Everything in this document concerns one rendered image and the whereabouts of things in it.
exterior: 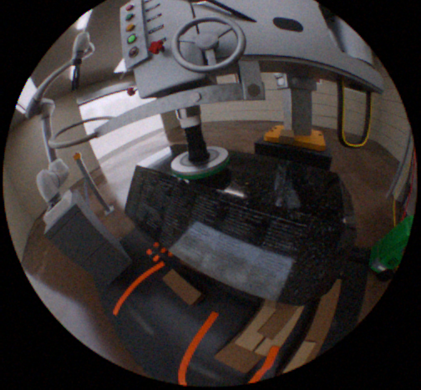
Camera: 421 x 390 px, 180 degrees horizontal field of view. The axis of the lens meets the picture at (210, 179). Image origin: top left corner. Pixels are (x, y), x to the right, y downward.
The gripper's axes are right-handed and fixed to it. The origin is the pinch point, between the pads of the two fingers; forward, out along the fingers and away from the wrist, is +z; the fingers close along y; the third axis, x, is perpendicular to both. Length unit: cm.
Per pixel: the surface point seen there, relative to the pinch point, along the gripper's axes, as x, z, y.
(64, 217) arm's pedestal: -37, 74, 24
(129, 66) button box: 1, 0, 75
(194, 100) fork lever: 11, 9, 91
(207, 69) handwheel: 3, 2, 98
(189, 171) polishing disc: 8, 29, 95
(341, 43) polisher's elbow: 25, -33, 129
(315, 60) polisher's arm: 15, -13, 118
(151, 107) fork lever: 8, 13, 78
